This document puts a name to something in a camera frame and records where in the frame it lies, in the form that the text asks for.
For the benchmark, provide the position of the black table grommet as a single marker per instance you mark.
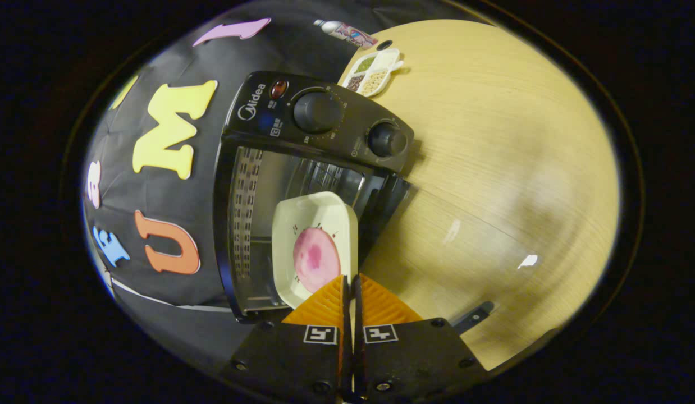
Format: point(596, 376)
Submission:
point(384, 44)

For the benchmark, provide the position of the silver printed bottle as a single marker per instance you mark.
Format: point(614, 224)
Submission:
point(347, 32)

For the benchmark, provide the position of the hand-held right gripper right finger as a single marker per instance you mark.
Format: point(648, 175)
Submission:
point(415, 353)

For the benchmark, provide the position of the white divided grain dish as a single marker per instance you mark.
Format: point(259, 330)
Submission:
point(374, 70)

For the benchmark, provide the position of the cream rectangular plate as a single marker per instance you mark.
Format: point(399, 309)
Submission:
point(311, 210)

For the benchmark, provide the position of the pink round meat slice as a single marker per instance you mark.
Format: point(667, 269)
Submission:
point(316, 258)

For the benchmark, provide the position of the black electric oven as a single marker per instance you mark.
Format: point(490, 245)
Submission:
point(347, 132)

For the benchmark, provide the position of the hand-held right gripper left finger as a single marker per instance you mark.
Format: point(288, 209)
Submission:
point(291, 359)

